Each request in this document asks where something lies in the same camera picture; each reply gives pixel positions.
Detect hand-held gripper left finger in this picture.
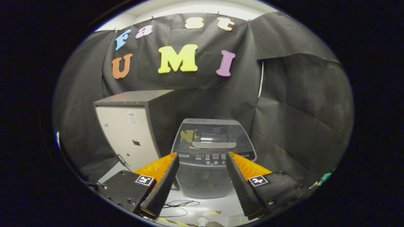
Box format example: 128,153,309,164
96,152,180,218

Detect long yellow black striped tape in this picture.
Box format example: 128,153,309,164
157,217,191,227

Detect grey washing machine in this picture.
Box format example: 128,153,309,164
170,118,258,199

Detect black floor cables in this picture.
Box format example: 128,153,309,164
161,200,200,218

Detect grey cabinet with dark top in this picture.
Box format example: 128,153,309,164
94,90,177,172

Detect green cloth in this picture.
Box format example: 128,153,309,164
317,172,333,186

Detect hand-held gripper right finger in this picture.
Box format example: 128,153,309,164
225,151,308,220

